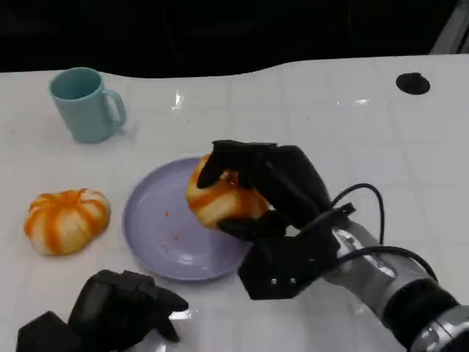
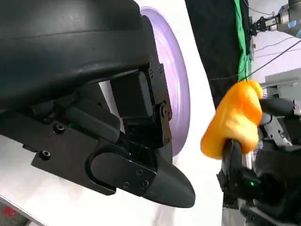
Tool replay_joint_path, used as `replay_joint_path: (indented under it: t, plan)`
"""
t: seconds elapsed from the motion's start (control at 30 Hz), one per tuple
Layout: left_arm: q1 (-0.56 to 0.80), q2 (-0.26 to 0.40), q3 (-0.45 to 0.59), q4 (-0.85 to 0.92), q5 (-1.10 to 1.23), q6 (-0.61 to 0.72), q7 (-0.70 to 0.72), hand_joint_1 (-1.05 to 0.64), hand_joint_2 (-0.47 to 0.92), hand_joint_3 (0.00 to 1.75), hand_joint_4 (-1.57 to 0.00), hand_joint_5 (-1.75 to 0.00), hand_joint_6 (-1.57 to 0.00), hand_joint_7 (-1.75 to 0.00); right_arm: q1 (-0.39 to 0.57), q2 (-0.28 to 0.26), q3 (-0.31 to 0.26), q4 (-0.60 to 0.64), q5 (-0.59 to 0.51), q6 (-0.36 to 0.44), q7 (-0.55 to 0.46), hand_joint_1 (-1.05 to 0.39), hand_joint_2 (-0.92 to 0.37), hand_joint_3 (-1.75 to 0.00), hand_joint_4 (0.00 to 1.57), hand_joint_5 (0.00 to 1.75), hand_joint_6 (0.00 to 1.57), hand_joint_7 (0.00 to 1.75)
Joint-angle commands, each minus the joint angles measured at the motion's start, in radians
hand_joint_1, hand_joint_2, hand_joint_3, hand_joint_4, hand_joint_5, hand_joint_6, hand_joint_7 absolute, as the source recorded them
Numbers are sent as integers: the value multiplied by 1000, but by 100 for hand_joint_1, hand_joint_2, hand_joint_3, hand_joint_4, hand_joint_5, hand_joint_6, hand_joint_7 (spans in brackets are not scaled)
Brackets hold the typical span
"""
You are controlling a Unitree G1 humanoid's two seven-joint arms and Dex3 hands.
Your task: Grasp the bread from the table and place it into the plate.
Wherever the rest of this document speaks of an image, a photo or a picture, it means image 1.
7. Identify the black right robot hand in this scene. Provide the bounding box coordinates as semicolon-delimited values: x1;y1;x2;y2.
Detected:
196;139;333;242

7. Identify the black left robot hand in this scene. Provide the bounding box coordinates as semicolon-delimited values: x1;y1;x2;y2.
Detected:
67;269;190;352

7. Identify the orange and white bread roll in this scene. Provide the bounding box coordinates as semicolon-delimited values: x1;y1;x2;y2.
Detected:
185;153;271;230
23;188;111;257

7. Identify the lilac plate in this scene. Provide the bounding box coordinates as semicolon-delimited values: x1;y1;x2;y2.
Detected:
122;157;257;282

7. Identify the black round table grommet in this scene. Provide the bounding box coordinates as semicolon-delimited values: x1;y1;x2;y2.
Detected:
395;72;431;96

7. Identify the pale green mug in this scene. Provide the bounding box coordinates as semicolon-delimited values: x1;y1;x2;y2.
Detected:
49;67;128;144

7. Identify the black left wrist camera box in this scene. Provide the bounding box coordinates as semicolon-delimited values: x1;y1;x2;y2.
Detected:
16;310;87;352

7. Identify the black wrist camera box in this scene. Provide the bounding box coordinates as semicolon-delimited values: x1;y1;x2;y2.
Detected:
237;202;357;301
16;310;87;352

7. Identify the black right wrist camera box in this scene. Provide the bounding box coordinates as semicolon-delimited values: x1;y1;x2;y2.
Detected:
237;202;357;301

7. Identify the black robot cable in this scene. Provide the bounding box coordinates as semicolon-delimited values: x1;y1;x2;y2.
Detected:
297;183;439;282

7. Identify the grey metal frame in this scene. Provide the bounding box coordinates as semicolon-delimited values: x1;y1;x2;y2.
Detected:
430;0;469;55

